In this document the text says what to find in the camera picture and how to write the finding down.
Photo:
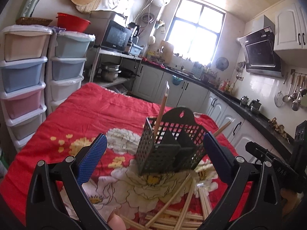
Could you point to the white lower cabinets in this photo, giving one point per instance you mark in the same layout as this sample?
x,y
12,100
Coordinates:
x,y
244,126

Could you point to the pastel drawer tower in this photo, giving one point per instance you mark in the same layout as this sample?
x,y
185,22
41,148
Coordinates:
x,y
64,70
23,59

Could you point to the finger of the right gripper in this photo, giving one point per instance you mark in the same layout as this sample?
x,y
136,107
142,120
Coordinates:
x,y
261,154

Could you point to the steel pot on shelf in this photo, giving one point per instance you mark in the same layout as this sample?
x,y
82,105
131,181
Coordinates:
x,y
109,71

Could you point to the pastel drawer tower left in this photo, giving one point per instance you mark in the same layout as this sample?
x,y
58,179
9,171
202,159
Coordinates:
x,y
23,59

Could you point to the steel kettle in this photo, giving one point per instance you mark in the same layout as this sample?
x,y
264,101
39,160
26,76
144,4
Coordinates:
x,y
255,105

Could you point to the white upper cabinet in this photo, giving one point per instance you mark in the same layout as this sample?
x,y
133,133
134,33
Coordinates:
x,y
290,29

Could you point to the hanging ladle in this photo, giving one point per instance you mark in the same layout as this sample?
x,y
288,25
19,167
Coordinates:
x,y
286,98

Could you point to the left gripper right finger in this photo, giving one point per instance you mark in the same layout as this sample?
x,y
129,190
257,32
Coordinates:
x,y
252,199

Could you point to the metal shelf rack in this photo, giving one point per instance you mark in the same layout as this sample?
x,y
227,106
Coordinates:
x,y
103,52

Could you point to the left hand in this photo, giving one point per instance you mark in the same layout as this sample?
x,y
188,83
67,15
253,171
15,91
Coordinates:
x,y
116,222

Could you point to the chopsticks pair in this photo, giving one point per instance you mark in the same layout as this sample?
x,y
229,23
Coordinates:
x,y
221,129

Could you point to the black range hood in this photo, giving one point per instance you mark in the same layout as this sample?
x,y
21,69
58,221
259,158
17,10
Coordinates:
x,y
260,57

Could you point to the red plastic basin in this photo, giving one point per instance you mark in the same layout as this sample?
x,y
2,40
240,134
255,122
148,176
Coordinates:
x,y
71,22

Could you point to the black microwave oven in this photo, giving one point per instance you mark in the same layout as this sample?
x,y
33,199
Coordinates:
x,y
115,36

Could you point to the wicker basket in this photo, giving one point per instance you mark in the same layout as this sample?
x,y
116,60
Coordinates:
x,y
33,21

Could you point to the pastel drawer tower right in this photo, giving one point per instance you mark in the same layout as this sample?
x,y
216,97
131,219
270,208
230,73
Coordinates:
x,y
64,70

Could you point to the small black fan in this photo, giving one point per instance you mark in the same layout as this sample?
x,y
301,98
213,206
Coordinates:
x,y
222,64

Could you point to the hanging strainer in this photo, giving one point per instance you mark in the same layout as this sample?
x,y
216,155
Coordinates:
x,y
278,99

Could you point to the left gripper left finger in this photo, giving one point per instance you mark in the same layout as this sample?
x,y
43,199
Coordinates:
x,y
45,208

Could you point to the black perforated utensil holder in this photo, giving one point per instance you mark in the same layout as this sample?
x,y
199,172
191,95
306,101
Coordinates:
x,y
177,146

